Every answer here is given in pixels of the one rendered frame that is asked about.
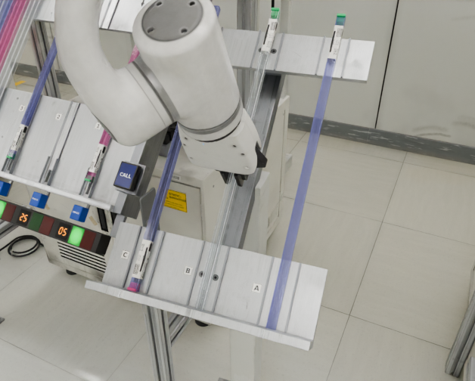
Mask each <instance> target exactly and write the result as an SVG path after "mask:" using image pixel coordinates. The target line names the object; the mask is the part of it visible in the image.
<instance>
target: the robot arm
mask: <svg viewBox="0 0 475 381"><path fill-rule="evenodd" d="M103 3H104V0H55V5H54V35H55V42H56V47H57V53H58V56H59V59H60V62H61V65H62V67H63V69H64V72H65V73H66V75H67V77H68V79H69V80H70V82H71V84H72V86H73V87H74V88H75V90H76V92H77V93H78V95H79V96H80V97H81V99H82V100H83V102H84V103H85V105H86V106H87V107H88V108H89V109H90V111H91V113H92V115H94V117H95V118H96V120H97V121H98V122H99V123H100V124H101V126H102V127H103V128H104V130H105V131H106V132H107V133H108V135H109V136H110V137H112V139H113V140H115V141H116V142H117V143H119V144H121V145H123V146H128V147H131V146H135V145H138V144H141V143H143V142H145V141H146V140H148V139H150V138H152V137H153V136H155V135H156V134H157V133H159V132H161V131H162V130H164V129H165V128H166V127H168V126H169V125H171V124H173V123H174V122H176V121H177V123H178V129H179V136H180V139H181V143H182V146H183V148H184V150H185V152H186V154H187V156H188V158H189V160H190V161H191V162H192V163H193V164H194V165H196V166H200V167H204V168H208V169H215V170H216V171H219V172H220V174H221V176H222V178H223V180H224V182H225V183H227V180H228V174H229V172H232V173H234V177H235V180H236V182H237V185H238V186H239V187H242V186H243V183H244V180H247V179H248V176H249V174H252V173H254V172H255V170H256V168H265V167H266V164H267V161H268V159H267V158H266V157H265V156H264V155H263V154H262V152H261V151H260V150H261V149H262V145H261V141H260V139H259V135H258V132H257V130H256V127H255V125H254V124H253V121H252V119H251V118H250V116H249V115H248V113H247V111H246V110H245V109H244V108H243V103H242V100H241V96H240V92H239V90H238V85H237V82H236V79H235V76H234V72H233V69H232V66H231V61H230V58H229V56H228V51H227V48H226V45H225V40H224V38H223V34H222V30H221V27H220V24H219V19H218V17H217V14H216V9H215V8H214V6H213V3H212V2H211V1H210V0H151V1H149V2H148V3H147V4H146V5H145V6H144V7H143V8H142V9H141V10H140V11H139V12H138V14H137V16H136V18H135V21H134V23H133V27H132V37H133V40H134V42H135V45H136V47H137V48H138V50H139V52H140V54H139V55H138V57H137V58H136V59H135V60H133V62H131V63H129V64H128V65H126V66H124V67H123V68H121V69H118V70H116V69H114V68H113V67H112V66H111V65H110V63H109V61H108V60H107V58H106V56H105V54H104V52H103V49H102V47H101V41H100V36H99V20H100V14H101V9H102V5H103Z"/></svg>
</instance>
